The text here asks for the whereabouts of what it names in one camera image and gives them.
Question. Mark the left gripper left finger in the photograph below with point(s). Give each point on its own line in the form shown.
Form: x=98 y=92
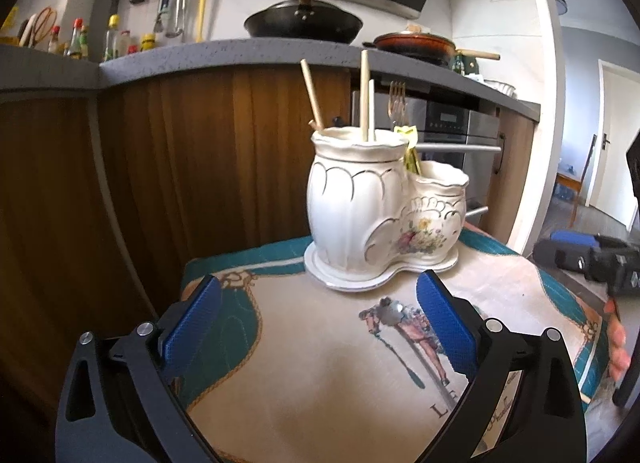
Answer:
x=117 y=402

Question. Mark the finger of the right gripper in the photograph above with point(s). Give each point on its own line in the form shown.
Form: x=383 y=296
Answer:
x=566 y=250

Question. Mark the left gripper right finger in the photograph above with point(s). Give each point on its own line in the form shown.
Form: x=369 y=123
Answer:
x=545 y=422

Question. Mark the yellow green silicone spoon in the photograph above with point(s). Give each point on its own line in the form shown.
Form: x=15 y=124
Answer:
x=411 y=158

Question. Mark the gold fork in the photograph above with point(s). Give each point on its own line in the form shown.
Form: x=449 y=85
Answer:
x=396 y=105

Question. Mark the person right hand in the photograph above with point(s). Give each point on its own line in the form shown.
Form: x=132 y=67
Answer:
x=619 y=358

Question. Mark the stainless steel oven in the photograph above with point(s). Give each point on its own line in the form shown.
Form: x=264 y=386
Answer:
x=462 y=138

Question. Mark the printed teal table cloth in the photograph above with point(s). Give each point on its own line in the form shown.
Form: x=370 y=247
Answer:
x=291 y=371

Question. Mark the wooden cabinet front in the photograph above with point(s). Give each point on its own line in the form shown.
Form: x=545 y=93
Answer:
x=104 y=199

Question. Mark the white ceramic utensil holder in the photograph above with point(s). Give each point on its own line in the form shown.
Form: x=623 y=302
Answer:
x=370 y=217

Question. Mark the red brown frying pan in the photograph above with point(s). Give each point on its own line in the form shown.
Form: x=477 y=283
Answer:
x=425 y=47

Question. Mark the yellow cap oil bottle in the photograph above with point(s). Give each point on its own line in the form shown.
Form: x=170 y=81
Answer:
x=111 y=47

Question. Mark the red cap sauce bottle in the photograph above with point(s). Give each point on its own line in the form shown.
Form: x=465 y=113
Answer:
x=73 y=50

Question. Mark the black wok wooden handle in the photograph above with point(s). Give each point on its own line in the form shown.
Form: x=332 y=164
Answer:
x=305 y=19

